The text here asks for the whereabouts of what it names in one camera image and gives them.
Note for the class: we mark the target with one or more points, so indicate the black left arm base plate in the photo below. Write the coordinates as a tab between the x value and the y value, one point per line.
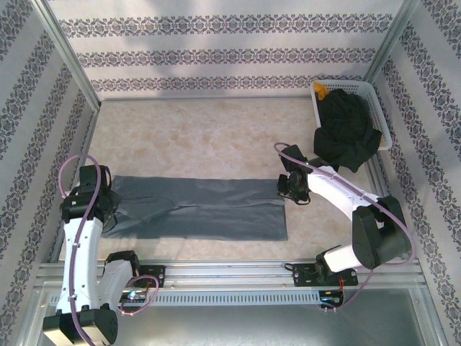
153	275

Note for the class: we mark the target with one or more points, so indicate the black t-shirt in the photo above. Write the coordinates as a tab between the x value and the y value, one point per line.
345	122

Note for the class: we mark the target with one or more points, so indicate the gray t-shirt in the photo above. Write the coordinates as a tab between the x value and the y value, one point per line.
216	209

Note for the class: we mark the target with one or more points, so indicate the silver aluminium frame post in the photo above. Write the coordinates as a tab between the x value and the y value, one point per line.
67	50
392	39

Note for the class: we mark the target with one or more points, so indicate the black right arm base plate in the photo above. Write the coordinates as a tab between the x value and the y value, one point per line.
304	275

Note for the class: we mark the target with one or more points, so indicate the orange cloth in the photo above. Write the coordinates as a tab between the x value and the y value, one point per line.
320	90

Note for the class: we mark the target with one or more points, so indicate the white plastic mesh basket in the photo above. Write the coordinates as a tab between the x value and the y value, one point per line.
380	115

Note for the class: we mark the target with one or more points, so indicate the gray sheet metal panel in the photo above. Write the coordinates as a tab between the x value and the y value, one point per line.
230	328

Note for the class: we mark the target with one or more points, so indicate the wide grooved aluminium side rail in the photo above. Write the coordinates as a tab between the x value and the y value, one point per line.
378	176

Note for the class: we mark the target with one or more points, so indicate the thin aluminium wall rail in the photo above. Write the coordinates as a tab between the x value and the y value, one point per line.
201	98
93	120

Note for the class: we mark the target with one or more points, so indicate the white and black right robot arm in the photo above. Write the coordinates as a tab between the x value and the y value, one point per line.
335	191

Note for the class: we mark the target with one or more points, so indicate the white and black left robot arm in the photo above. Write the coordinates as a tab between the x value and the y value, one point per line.
81	259

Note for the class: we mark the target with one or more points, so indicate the long aluminium mounting rail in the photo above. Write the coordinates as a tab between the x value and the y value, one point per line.
223	274

